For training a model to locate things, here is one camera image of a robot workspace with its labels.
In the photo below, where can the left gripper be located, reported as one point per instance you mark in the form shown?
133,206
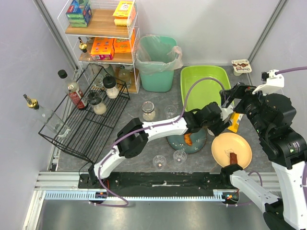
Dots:
220,123

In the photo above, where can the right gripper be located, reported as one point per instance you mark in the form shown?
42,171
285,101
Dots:
235,93

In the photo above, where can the spice jar with black grinder lid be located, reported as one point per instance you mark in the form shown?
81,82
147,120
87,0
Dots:
96,102

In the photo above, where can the sauce bottle with black cap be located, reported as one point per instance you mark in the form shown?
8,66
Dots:
73,90

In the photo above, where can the glass bottle with gold pourer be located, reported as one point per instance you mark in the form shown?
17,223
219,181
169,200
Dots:
48,117
83,46

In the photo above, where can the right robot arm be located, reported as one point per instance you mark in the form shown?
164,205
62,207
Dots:
271,115

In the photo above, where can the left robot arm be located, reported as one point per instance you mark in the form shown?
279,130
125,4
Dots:
134,136

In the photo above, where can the pudding cup with foil lid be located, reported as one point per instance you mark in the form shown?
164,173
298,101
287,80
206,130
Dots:
241,66

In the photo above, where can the green plastic tub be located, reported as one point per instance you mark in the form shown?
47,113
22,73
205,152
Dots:
206,91

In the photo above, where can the yellow snack packet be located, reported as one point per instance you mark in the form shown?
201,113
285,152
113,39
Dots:
235,119

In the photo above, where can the orange chicken wing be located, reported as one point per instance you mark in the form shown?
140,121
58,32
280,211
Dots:
187,139

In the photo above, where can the yellow plate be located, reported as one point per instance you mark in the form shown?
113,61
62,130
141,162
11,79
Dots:
227,143

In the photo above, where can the blue ceramic plate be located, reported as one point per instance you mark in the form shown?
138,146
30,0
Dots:
196,140

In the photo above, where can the brown meat piece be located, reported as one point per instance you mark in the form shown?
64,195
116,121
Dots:
233,158

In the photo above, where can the open glass jar with powder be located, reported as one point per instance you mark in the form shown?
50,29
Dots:
148,111

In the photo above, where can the teal trash bin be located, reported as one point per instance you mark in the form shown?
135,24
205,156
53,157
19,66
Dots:
157,82

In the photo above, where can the clear plastic bin liner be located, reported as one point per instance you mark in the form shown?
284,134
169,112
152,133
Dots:
156,54

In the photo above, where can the clear bottle on bottom shelf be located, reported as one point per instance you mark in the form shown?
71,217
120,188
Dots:
124,74

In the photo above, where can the orange pink box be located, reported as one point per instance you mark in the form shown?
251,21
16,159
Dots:
102,48

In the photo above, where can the yellow sponge pack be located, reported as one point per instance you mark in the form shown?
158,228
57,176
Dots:
124,13

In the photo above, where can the blue green sponge pack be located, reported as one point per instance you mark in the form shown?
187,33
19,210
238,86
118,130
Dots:
79,13

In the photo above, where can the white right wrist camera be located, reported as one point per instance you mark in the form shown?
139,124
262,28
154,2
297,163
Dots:
273,81

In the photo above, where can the white toothed cable rail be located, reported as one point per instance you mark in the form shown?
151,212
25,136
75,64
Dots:
96,195

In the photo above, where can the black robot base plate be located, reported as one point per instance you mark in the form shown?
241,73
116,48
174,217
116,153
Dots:
166,183

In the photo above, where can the black wire dish rack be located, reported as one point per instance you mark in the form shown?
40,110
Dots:
89,132

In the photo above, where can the white wire shelf rack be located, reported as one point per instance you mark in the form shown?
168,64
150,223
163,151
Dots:
102,25

